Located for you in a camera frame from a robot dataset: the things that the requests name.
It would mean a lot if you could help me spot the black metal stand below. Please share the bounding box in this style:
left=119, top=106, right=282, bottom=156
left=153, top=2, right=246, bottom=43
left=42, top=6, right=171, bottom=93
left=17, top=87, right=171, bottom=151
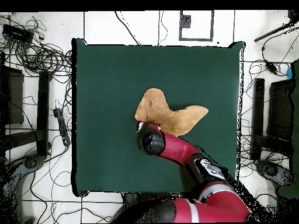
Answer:
left=250, top=78, right=295, bottom=162
left=0, top=50, right=53, bottom=162

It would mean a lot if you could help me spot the dark green table cloth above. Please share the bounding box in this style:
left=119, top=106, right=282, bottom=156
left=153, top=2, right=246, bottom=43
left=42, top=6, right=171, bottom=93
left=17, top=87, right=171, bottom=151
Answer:
left=71, top=38, right=246, bottom=197

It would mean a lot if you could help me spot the black tripod rod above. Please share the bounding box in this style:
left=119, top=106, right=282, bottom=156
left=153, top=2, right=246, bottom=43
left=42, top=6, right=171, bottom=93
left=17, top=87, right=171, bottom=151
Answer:
left=253, top=10, right=299, bottom=43

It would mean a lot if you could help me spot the grey pedestal leg round foot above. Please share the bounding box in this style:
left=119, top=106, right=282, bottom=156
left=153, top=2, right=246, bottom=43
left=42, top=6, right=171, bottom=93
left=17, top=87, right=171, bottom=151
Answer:
left=254, top=159, right=295, bottom=187
left=0, top=153, right=47, bottom=224

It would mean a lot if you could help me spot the long black cable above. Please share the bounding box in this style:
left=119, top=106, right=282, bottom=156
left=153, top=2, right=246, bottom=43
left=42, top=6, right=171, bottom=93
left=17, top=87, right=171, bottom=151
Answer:
left=113, top=10, right=141, bottom=46

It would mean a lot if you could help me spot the tangled black cable bundle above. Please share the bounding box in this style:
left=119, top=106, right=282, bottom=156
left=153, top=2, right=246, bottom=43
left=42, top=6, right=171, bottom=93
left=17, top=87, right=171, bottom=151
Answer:
left=0, top=13, right=73, bottom=78

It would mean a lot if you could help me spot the black electronics box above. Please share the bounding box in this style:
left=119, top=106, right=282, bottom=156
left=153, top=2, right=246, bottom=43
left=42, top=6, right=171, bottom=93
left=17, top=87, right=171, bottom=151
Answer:
left=2, top=23, right=34, bottom=45

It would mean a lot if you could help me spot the tan terry cloth towel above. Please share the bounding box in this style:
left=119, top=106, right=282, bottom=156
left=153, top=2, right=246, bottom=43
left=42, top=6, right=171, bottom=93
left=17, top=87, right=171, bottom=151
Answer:
left=134, top=87, right=209, bottom=138

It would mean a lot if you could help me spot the black power strip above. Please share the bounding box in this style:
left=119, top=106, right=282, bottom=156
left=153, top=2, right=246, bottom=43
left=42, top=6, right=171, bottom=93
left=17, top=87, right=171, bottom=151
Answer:
left=53, top=107, right=71, bottom=147

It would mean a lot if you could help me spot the grey square frame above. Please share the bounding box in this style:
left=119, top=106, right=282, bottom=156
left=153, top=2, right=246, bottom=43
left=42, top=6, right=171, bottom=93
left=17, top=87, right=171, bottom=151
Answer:
left=179, top=10, right=215, bottom=42

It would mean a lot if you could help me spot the black power adapter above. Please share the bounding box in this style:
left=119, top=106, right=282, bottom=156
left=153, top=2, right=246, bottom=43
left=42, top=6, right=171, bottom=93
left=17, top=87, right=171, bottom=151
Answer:
left=264, top=59, right=279, bottom=75

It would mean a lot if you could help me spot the dark grey square tag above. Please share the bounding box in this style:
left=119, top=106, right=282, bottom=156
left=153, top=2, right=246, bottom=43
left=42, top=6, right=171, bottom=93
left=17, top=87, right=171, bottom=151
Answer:
left=179, top=14, right=192, bottom=29

